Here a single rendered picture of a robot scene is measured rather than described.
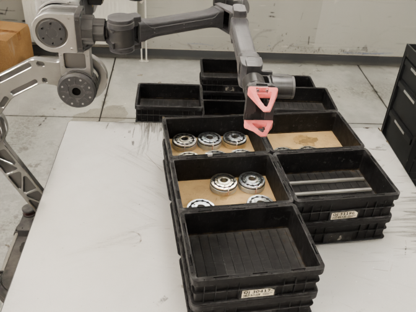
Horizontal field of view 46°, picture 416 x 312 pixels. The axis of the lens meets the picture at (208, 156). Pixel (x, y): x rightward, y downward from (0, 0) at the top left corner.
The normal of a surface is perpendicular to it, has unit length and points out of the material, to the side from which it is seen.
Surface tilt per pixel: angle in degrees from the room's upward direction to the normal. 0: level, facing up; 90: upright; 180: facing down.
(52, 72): 90
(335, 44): 90
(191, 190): 0
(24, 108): 0
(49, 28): 90
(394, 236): 0
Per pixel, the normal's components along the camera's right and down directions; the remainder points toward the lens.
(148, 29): 0.54, 0.50
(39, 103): 0.05, -0.82
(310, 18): 0.04, 0.58
